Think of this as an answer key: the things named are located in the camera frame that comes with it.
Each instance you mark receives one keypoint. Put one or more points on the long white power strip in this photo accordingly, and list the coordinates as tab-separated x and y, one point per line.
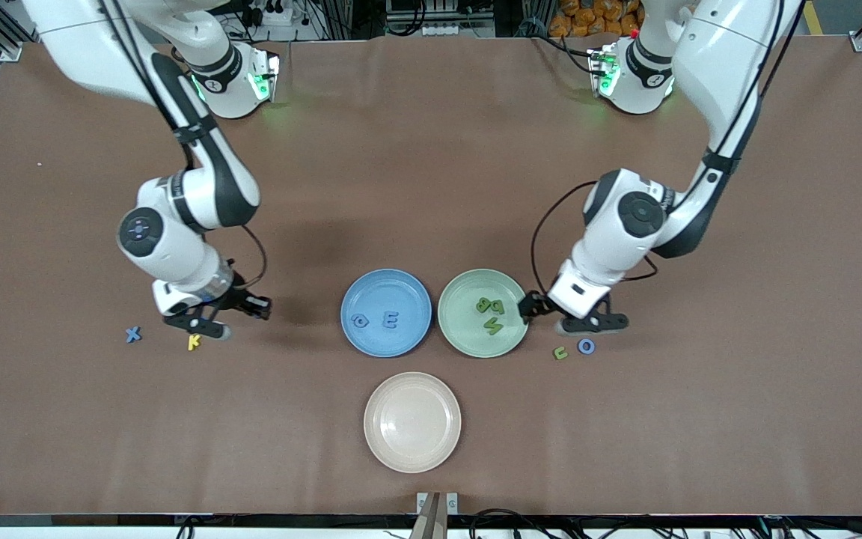
446	30

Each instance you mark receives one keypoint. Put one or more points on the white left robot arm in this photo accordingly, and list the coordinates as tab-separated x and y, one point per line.
723	60

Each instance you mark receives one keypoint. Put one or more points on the blue plate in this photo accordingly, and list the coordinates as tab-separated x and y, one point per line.
386	292

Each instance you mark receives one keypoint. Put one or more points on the green letter J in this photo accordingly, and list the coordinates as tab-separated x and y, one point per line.
560	353

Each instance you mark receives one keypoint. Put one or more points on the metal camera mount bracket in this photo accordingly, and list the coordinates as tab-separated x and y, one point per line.
437	513

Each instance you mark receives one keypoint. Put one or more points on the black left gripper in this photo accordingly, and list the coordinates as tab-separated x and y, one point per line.
532	306

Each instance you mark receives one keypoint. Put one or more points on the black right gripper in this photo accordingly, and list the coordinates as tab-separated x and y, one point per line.
237	299

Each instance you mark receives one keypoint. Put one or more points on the blue number nine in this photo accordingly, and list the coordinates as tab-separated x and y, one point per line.
360	320

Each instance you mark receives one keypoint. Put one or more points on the green letter B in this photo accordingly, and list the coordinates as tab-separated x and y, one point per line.
483	305

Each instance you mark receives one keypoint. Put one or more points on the yellow letter K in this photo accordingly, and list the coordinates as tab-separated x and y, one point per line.
192	343

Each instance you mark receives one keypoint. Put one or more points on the beige plate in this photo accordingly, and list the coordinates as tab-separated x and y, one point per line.
412	422

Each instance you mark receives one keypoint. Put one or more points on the blue letter X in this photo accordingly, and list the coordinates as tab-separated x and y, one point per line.
133	335

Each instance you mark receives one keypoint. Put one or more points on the orange packets pile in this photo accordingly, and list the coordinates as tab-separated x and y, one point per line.
595	19

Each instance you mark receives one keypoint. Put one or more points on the blue letter O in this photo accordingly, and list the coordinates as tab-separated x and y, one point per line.
580	346

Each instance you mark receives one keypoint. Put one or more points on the brown table cover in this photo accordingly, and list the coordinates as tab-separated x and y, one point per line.
431	187

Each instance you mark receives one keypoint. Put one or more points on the blue letter E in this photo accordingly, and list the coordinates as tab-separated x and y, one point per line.
390	321

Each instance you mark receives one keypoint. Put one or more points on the green plate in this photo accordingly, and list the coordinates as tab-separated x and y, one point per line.
468	329

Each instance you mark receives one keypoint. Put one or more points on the green letter N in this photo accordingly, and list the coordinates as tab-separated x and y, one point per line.
492	326

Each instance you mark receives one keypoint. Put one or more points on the base connector box green light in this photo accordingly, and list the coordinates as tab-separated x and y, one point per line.
263	75
601	71

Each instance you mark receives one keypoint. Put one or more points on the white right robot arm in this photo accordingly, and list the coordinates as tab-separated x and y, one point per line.
210	187

